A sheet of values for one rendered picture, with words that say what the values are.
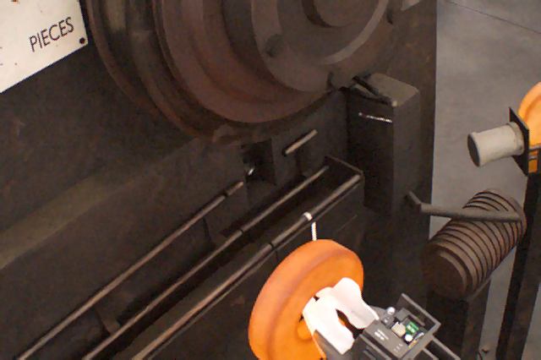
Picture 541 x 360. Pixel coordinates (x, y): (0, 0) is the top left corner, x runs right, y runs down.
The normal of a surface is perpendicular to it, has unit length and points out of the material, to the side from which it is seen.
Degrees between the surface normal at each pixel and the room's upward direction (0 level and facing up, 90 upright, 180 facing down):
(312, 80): 90
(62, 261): 90
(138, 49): 90
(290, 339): 89
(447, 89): 0
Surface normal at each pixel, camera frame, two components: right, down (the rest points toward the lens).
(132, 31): 0.71, 0.39
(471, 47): -0.10, -0.77
